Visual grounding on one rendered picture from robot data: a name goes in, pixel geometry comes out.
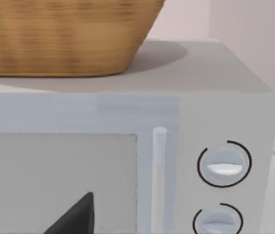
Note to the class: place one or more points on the pale microwave knob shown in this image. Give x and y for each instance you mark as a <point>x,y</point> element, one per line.
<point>216,221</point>
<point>224,163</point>

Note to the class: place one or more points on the pale microwave oven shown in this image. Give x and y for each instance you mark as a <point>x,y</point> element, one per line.
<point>225,109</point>

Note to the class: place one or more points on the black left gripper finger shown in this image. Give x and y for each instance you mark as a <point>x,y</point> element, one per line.
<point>80,217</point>

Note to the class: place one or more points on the pale blue microwave door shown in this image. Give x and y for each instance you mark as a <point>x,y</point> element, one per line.
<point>78,114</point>

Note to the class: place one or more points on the woven wicker basket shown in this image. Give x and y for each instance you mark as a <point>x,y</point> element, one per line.
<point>61,36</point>

